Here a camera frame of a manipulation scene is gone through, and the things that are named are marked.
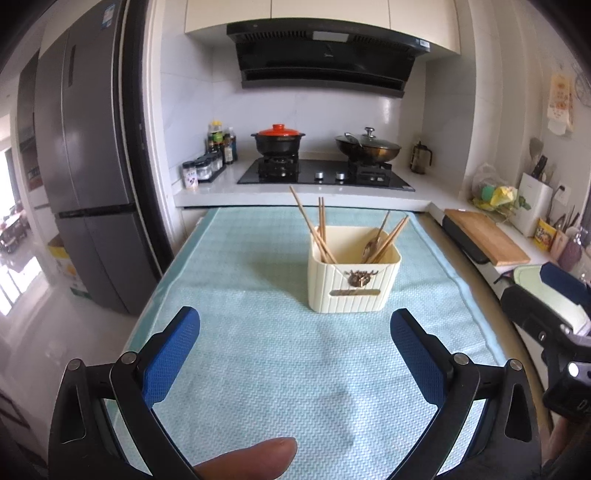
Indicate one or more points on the sauce bottles group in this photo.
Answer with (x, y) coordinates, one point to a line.
(221, 142)

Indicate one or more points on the yellow cardboard box on floor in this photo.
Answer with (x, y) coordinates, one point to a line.
(65, 267)

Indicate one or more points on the person left hand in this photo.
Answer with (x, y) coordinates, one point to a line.
(266, 460)

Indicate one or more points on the black gas stove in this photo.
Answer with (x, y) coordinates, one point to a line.
(323, 172)

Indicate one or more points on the light blue woven table mat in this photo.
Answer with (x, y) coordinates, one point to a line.
(265, 365)

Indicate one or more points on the dark french press jug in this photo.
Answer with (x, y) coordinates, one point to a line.
(421, 159)

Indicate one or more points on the wooden spoon in holder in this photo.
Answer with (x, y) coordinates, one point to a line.
(372, 246)

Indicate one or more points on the yellow snack packet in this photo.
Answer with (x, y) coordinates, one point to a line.
(544, 235)

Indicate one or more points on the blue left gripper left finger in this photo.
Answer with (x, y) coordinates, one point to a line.
(163, 356)

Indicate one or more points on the grey double door refrigerator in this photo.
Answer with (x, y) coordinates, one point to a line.
(84, 119)

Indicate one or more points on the black range hood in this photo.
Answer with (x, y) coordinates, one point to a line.
(324, 53)

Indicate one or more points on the black pot with red lid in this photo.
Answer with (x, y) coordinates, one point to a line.
(278, 141)

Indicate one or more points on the clear spice container rack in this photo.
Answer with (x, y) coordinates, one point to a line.
(208, 166)

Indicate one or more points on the black wok with glass lid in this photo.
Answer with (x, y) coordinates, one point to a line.
(367, 148)

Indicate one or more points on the white knife block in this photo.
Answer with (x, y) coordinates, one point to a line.
(534, 197)

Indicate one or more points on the white spice jar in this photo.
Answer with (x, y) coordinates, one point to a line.
(189, 173)

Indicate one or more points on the light green cutting board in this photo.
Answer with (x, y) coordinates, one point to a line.
(529, 277)

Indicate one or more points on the wooden cutting board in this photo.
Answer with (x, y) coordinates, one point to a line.
(487, 237)

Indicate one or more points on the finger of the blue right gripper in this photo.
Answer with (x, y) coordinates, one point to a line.
(573, 289)

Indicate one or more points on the cream ribbed utensil holder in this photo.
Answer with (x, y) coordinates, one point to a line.
(350, 285)

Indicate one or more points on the yellow green plastic bag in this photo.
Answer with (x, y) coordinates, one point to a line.
(492, 198)

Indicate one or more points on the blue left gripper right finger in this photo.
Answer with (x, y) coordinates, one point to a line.
(425, 356)

